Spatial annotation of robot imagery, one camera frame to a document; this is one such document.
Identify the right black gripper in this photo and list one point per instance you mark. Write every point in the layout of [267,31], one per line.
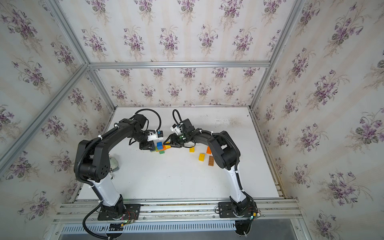
[173,139]

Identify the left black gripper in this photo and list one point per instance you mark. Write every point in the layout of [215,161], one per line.
[147,145]

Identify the orange long lego brick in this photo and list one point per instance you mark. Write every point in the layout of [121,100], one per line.
[161,149]

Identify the blue square lego brick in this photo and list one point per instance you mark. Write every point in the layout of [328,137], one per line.
[159,144]

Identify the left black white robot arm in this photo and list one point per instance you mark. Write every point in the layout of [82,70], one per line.
[92,166]

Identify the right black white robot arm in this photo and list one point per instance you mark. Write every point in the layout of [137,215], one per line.
[226,155]

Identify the yellow lego brick centre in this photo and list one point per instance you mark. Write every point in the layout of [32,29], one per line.
[202,157]

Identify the orange lego brick right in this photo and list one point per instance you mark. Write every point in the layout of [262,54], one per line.
[209,152]

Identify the brown long lego brick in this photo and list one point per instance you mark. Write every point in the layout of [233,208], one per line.
[211,161]

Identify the white small device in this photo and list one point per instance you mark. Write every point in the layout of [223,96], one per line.
[114,164]

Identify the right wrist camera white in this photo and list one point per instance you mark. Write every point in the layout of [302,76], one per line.
[177,129]

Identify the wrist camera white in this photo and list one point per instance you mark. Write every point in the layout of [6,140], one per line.
[155,136]
[177,129]

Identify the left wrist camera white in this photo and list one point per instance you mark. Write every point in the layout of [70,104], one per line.
[155,136]

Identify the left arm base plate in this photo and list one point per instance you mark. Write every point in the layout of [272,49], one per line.
[127,212]

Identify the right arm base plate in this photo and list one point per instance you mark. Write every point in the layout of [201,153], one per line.
[244,209]

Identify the aluminium front rail frame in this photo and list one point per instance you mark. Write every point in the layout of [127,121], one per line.
[152,216]

